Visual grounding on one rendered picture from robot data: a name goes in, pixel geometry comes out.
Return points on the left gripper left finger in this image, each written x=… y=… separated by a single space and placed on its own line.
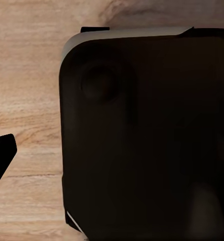
x=8 y=149

